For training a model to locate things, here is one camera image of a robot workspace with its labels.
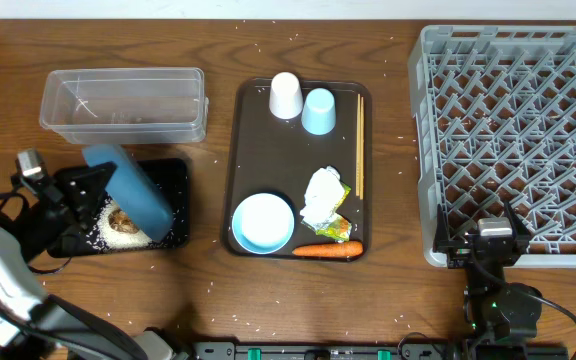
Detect orange carrot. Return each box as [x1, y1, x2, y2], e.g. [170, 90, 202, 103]
[292, 241, 364, 258]

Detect white rice pile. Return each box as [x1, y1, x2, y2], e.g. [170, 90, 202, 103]
[86, 198, 152, 252]

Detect right black cable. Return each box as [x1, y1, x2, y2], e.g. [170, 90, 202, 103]
[470, 249, 576, 360]

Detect dark blue plate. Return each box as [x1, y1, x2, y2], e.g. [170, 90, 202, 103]
[82, 144, 173, 242]

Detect black waste tray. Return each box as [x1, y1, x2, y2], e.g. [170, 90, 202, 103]
[47, 158, 189, 258]

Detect dark brown serving tray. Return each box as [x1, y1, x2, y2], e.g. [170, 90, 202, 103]
[220, 78, 372, 260]

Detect left wooden chopstick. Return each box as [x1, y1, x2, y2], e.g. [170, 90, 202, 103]
[355, 93, 362, 199]

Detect green snack wrapper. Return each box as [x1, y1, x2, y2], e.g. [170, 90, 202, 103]
[302, 183, 351, 242]

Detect golden brown food scrap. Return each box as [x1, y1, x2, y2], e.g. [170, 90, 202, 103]
[108, 209, 140, 234]

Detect white plastic cup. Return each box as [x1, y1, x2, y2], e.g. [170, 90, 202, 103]
[269, 72, 303, 120]

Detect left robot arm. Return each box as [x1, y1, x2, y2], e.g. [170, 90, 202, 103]
[0, 160, 193, 359]

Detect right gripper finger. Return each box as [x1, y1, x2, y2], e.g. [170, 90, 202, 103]
[433, 205, 451, 243]
[504, 201, 530, 239]

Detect light blue plastic cup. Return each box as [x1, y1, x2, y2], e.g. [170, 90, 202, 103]
[301, 88, 336, 135]

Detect right wooden chopstick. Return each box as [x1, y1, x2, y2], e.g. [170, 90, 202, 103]
[359, 96, 365, 200]

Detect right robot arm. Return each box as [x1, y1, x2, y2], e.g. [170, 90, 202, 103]
[433, 203, 542, 359]

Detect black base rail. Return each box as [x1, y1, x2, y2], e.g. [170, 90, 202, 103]
[189, 342, 569, 360]

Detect wooden chopstick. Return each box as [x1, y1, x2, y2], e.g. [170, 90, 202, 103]
[355, 93, 362, 199]
[359, 96, 365, 200]

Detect light blue bowl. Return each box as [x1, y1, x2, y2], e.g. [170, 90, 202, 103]
[231, 193, 295, 255]

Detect clear plastic bin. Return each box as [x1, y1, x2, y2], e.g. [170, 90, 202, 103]
[39, 67, 209, 145]

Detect crumpled white napkin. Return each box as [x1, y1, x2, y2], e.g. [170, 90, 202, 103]
[300, 166, 346, 226]

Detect grey dishwasher rack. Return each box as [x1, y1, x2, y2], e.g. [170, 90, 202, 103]
[408, 25, 576, 268]

